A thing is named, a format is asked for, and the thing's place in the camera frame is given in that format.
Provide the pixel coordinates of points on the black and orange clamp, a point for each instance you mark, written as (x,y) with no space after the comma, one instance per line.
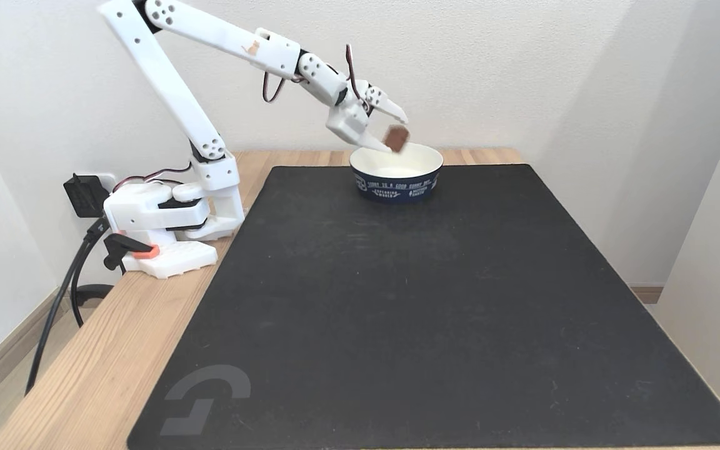
(124,247)

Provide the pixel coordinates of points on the black table mat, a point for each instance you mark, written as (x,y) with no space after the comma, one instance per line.
(435,312)

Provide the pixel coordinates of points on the red cube toy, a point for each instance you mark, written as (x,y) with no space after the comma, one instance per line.
(396,138)

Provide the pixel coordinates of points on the navy printed bowl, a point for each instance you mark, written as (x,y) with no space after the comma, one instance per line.
(396,184)

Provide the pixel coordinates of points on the black power adapter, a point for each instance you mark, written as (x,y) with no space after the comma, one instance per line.
(85,195)

